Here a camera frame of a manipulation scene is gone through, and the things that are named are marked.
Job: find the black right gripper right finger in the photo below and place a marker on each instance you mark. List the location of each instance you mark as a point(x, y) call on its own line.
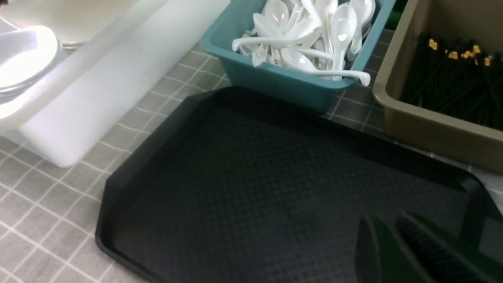
point(447, 258)

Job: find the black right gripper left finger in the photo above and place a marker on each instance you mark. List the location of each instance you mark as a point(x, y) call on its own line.
point(382, 256)

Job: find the black plastic serving tray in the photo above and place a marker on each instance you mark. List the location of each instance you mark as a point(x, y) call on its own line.
point(238, 187)

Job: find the pile of black chopsticks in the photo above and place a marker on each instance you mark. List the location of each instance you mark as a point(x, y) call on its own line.
point(456, 78)

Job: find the teal plastic spoon bin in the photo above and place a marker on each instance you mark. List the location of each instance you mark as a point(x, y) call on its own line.
point(308, 91)

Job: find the pile of white spoons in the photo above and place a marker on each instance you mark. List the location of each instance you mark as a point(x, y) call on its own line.
point(315, 37)

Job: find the brown plastic chopstick bin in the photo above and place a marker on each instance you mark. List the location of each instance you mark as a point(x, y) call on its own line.
point(479, 20)

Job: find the green backdrop cloth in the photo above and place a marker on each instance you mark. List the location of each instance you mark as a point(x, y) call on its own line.
point(396, 14)

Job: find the large translucent white tub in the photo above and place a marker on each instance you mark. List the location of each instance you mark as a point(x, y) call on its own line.
point(64, 115)

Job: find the grey checked tablecloth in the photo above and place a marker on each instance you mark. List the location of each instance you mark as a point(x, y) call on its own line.
point(49, 215)

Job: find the stack of white bowls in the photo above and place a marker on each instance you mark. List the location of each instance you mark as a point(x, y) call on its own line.
point(27, 55)

